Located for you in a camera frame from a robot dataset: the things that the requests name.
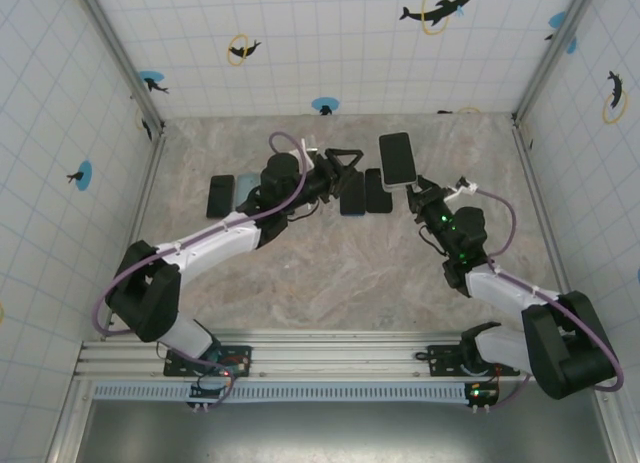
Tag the black smartphone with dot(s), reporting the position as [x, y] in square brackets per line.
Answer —
[352, 203]
[221, 197]
[397, 158]

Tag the black phone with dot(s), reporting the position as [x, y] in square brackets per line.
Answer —
[397, 185]

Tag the phone case with dark interior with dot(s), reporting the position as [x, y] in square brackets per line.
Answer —
[375, 195]

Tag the pale blue-grey phone case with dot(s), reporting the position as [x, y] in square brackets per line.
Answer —
[246, 190]

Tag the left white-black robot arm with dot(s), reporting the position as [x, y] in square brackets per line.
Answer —
[145, 293]

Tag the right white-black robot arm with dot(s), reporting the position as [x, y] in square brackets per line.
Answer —
[565, 348]

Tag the small black adapter board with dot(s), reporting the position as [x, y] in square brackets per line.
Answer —
[482, 394]
[205, 393]

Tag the grey metal sheet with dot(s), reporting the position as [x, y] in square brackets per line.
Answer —
[350, 433]

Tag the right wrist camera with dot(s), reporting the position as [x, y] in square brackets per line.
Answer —
[462, 188]

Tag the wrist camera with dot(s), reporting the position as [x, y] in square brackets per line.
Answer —
[308, 150]
[462, 188]

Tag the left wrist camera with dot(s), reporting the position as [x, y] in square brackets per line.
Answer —
[308, 150]

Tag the aluminium side rail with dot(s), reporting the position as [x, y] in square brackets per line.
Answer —
[536, 183]
[145, 193]

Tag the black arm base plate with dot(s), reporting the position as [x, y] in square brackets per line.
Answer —
[440, 365]
[175, 369]

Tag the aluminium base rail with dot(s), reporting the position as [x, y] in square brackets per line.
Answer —
[340, 355]

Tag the aluminium corner post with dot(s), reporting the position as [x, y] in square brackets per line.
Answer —
[556, 53]
[122, 58]

